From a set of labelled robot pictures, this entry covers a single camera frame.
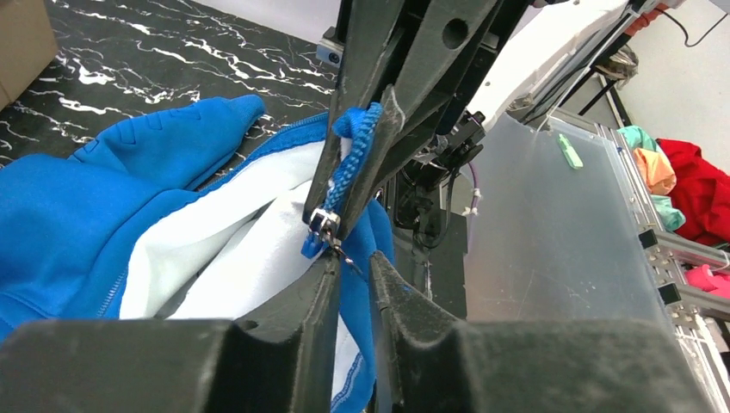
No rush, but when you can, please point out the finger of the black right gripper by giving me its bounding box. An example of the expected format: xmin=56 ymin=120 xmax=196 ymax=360
xmin=302 ymin=0 xmax=404 ymax=225
xmin=336 ymin=1 xmax=514 ymax=240

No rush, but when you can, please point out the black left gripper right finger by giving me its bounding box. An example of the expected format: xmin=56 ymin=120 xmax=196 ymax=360
xmin=369 ymin=252 xmax=711 ymax=412

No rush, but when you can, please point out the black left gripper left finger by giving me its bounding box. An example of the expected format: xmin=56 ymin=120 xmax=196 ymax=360
xmin=1 ymin=253 xmax=340 ymax=412

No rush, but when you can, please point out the blue zip jacket white lining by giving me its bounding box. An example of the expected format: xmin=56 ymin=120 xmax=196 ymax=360
xmin=1 ymin=96 xmax=394 ymax=412

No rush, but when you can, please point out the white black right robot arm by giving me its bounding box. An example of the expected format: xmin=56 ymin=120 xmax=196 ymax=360
xmin=302 ymin=1 xmax=628 ymax=245

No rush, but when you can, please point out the green clip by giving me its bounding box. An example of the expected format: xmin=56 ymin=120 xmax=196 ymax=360
xmin=558 ymin=133 xmax=584 ymax=170

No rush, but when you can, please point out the orange cloth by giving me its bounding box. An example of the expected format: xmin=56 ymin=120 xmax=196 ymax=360
xmin=633 ymin=148 xmax=677 ymax=195

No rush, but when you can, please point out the teal green cloth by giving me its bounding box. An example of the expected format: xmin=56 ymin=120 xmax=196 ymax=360
xmin=618 ymin=126 xmax=686 ymax=231

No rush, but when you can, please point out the red cloth pile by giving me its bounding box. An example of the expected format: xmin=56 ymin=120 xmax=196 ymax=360
xmin=659 ymin=139 xmax=729 ymax=246

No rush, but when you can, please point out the pink cloth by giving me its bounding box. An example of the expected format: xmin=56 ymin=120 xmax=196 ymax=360
xmin=684 ymin=264 xmax=729 ymax=299

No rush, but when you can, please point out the tan plastic toolbox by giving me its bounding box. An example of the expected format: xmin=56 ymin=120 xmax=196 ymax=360
xmin=1 ymin=0 xmax=58 ymax=108

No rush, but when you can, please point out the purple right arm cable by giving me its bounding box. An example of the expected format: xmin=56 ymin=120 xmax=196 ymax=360
xmin=462 ymin=162 xmax=483 ymax=269

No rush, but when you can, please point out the aluminium extrusion frame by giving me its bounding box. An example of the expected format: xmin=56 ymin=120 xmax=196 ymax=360
xmin=540 ymin=108 xmax=729 ymax=412

